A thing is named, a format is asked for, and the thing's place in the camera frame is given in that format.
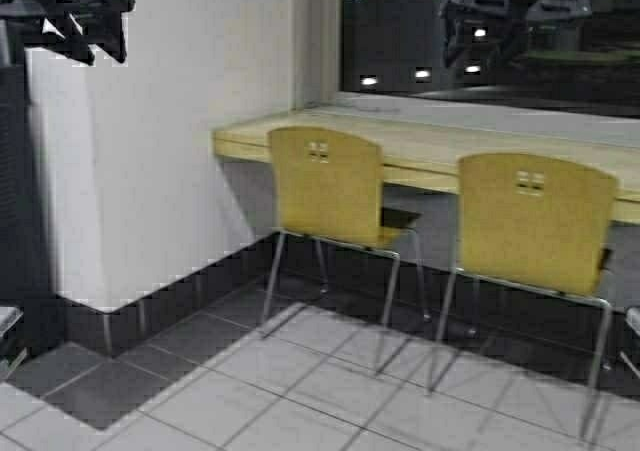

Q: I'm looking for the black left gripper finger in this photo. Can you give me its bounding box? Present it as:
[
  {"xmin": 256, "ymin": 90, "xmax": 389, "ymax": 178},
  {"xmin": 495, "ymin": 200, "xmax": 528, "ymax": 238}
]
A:
[
  {"xmin": 42, "ymin": 15, "xmax": 95, "ymax": 66},
  {"xmin": 87, "ymin": 13, "xmax": 127, "ymax": 64}
]

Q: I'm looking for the yellow wooden chair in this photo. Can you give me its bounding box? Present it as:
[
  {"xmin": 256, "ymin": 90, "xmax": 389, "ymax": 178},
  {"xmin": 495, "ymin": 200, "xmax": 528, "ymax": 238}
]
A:
[
  {"xmin": 260, "ymin": 126, "xmax": 431, "ymax": 328},
  {"xmin": 425, "ymin": 152, "xmax": 619, "ymax": 438}
]

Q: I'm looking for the right robot base block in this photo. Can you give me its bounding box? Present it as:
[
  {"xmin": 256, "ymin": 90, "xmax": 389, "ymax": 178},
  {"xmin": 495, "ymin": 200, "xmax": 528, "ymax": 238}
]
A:
[{"xmin": 619, "ymin": 306, "xmax": 639, "ymax": 377}]

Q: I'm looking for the black steel waste bin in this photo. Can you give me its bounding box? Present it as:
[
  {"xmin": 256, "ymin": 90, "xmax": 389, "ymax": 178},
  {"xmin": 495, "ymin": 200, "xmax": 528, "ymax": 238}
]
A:
[{"xmin": 1, "ymin": 65, "xmax": 65, "ymax": 357}]

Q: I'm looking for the long wooden counter table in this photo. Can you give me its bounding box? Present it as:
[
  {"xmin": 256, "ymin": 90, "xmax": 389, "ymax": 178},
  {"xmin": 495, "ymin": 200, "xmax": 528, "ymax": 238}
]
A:
[{"xmin": 211, "ymin": 93, "xmax": 639, "ymax": 225}]

